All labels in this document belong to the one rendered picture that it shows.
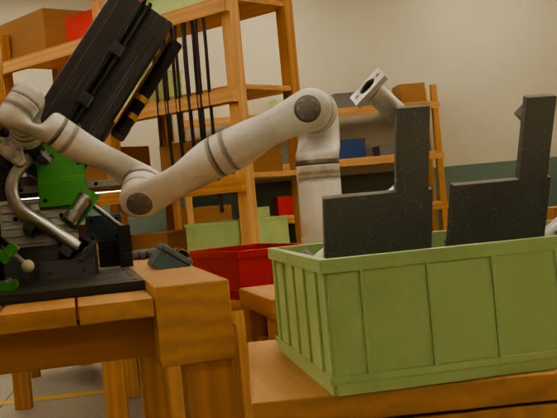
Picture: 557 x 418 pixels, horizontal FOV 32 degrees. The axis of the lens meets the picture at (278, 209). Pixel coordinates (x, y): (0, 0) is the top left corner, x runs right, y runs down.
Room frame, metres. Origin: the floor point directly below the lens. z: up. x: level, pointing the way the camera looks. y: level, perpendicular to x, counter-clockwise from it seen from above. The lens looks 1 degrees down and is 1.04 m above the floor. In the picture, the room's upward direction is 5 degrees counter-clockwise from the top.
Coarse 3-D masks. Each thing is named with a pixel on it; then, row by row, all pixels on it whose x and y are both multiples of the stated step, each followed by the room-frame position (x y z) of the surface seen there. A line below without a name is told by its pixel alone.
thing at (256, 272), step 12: (192, 252) 2.58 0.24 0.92; (204, 252) 2.51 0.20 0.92; (216, 252) 2.44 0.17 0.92; (228, 252) 2.37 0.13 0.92; (240, 252) 2.34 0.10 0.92; (252, 252) 2.35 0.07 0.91; (264, 252) 2.37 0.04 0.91; (192, 264) 2.60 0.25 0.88; (204, 264) 2.53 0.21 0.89; (216, 264) 2.45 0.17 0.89; (228, 264) 2.39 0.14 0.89; (240, 264) 2.34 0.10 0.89; (252, 264) 2.35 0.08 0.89; (264, 264) 2.37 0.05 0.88; (228, 276) 2.39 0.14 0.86; (240, 276) 2.34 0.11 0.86; (252, 276) 2.35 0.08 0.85; (264, 276) 2.37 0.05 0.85
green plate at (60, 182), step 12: (60, 156) 2.34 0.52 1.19; (36, 168) 2.33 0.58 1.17; (48, 168) 2.33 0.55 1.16; (60, 168) 2.34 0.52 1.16; (72, 168) 2.34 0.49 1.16; (84, 168) 2.35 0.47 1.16; (48, 180) 2.32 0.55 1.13; (60, 180) 2.33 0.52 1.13; (72, 180) 2.33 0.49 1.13; (84, 180) 2.34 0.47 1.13; (48, 192) 2.31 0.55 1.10; (60, 192) 2.32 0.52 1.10; (72, 192) 2.32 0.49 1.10; (48, 204) 2.31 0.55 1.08; (60, 204) 2.31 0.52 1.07
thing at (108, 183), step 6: (96, 180) 2.47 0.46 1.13; (102, 180) 2.47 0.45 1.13; (108, 180) 2.47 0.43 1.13; (114, 180) 2.48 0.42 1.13; (30, 186) 2.43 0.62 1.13; (36, 186) 2.43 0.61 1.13; (90, 186) 2.46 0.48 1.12; (96, 186) 2.47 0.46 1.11; (102, 186) 2.47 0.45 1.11; (108, 186) 2.47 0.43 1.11; (114, 186) 2.48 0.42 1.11; (120, 186) 2.48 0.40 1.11; (24, 192) 2.43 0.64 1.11; (30, 192) 2.43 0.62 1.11; (36, 192) 2.44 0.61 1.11; (96, 192) 2.55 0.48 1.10; (24, 198) 2.50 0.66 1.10; (30, 198) 2.51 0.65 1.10
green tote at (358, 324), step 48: (432, 240) 1.61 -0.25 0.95; (528, 240) 1.21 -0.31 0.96; (288, 288) 1.43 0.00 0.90; (336, 288) 1.17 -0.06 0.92; (384, 288) 1.18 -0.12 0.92; (432, 288) 1.20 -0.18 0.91; (480, 288) 1.21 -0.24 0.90; (528, 288) 1.22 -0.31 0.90; (288, 336) 1.45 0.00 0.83; (336, 336) 1.17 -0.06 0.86; (384, 336) 1.18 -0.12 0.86; (432, 336) 1.19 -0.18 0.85; (480, 336) 1.20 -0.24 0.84; (528, 336) 1.22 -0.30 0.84; (336, 384) 1.17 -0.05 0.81; (384, 384) 1.18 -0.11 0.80; (432, 384) 1.19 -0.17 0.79
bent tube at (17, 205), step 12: (12, 168) 2.27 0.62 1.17; (24, 168) 2.28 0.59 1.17; (12, 180) 2.26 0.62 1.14; (12, 192) 2.25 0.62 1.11; (12, 204) 2.25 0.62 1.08; (24, 204) 2.26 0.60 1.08; (24, 216) 2.25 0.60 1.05; (36, 216) 2.25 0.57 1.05; (48, 228) 2.24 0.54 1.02; (60, 228) 2.25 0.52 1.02; (60, 240) 2.25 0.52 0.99; (72, 240) 2.25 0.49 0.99
